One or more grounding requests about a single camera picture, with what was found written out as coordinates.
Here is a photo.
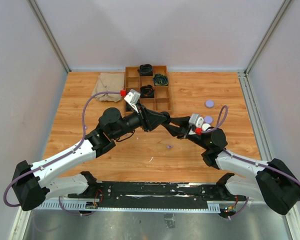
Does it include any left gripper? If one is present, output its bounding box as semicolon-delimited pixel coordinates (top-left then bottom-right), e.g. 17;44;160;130
112;101;167;140

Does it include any black rolled tie top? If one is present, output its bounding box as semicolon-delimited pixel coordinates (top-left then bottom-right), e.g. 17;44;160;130
137;64;153;77

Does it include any black orange rolled tie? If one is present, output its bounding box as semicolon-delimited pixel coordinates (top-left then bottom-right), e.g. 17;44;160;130
140;84;155;99

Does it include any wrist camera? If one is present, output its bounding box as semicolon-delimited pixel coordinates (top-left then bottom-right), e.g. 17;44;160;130
123;89;141;112
188;113;204;130

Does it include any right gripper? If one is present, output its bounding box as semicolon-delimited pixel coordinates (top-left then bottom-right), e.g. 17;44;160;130
161;116;210;150

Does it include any white earbud case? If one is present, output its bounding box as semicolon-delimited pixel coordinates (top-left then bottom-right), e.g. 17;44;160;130
201;123;211;132

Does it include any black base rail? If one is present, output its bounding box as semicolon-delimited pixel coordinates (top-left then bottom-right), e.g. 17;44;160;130
89;180;231;210

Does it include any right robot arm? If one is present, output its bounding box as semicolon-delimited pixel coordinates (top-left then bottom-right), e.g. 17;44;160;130
163;114;300;215

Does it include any purple cable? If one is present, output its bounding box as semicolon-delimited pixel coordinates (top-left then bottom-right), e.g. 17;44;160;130
195;104;300;202
2;90;127;208

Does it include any purple earbud case near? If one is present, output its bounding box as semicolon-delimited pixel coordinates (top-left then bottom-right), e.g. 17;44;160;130
203;115;214;124

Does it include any dark floral folded tie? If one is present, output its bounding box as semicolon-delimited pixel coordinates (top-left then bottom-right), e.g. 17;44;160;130
125;101;136;112

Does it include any blue yellow rolled tie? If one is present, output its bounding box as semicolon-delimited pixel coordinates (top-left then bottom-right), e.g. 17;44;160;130
153;73;169;87

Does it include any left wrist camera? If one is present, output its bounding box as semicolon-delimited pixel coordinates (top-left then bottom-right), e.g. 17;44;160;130
123;89;141;112

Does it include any black earbud case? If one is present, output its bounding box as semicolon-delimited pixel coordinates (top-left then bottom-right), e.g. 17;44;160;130
161;111;171;125

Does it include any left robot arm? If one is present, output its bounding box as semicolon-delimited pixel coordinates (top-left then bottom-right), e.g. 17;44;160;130
3;105;170;211

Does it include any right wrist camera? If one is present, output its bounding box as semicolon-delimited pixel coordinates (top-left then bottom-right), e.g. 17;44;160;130
188;113;204;130

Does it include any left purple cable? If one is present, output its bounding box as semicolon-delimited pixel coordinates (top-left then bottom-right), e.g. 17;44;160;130
2;90;127;208

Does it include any beige folded cloth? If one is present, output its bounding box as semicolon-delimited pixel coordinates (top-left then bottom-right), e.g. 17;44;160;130
91;72;125;103

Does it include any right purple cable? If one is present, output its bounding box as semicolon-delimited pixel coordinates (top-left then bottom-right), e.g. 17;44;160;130
195;104;300;202

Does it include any purple earbud case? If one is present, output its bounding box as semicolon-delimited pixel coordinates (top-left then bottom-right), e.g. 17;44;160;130
205;100;215;108
203;115;214;124

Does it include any wooden compartment tray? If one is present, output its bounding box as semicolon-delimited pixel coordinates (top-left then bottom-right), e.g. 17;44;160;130
124;65;173;113

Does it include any purple earbud case far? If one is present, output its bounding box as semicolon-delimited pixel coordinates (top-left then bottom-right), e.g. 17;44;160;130
205;100;215;108

